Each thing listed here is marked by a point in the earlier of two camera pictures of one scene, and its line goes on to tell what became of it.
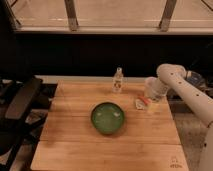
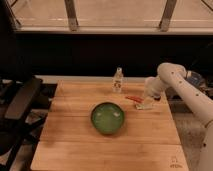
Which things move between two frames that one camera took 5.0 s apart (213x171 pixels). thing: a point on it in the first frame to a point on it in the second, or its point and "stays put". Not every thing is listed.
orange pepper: [144, 99] to [134, 98]
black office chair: [24, 107] stays put
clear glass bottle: [117, 84] stays put
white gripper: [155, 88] stays put
